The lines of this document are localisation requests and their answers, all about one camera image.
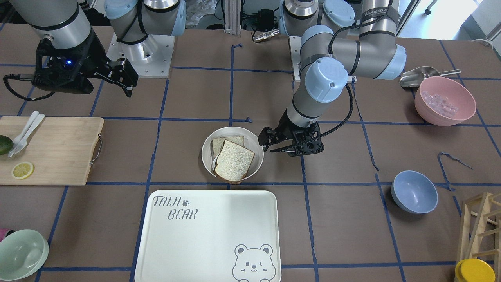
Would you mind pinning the cream bear serving tray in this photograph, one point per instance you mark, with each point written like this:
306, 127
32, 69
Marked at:
210, 236

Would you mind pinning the blue plastic bowl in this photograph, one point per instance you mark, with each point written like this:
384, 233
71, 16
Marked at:
413, 192

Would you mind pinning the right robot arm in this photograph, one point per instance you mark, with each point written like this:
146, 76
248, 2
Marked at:
135, 22

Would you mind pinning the wooden cutting board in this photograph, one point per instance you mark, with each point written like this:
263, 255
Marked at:
61, 150

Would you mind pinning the wooden rack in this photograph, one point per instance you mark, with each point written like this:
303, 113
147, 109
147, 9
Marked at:
480, 218

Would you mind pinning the bread slice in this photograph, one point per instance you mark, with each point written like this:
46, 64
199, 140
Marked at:
233, 162
218, 143

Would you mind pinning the green avocado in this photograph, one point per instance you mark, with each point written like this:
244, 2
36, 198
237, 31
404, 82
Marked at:
6, 145

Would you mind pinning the yellow round lid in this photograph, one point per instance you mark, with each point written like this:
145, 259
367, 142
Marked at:
474, 270

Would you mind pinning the bread slice under egg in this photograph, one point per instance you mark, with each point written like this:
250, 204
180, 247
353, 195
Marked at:
218, 143

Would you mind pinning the fried egg toy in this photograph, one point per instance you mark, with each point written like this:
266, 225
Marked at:
214, 163

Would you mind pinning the metal scoop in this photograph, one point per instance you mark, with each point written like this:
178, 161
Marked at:
415, 77

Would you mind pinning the white plastic fork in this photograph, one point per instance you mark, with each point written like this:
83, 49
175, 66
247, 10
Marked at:
23, 132

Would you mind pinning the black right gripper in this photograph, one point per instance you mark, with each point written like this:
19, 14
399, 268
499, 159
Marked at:
96, 54

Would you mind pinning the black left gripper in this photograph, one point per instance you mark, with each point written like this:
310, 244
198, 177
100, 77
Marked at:
287, 130

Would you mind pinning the lemon slice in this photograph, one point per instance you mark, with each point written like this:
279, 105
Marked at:
22, 170

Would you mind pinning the pink cup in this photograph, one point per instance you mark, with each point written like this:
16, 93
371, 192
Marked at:
4, 232

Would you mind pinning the white plastic knife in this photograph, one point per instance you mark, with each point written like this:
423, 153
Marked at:
23, 142

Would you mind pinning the pink bowl with ice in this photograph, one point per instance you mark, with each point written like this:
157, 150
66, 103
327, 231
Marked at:
444, 102

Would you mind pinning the green plastic bowl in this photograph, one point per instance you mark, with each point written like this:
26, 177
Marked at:
22, 254

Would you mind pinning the cream round plate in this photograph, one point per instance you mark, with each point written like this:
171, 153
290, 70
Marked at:
250, 142

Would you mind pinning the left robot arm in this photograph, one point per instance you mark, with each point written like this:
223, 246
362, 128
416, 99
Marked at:
333, 47

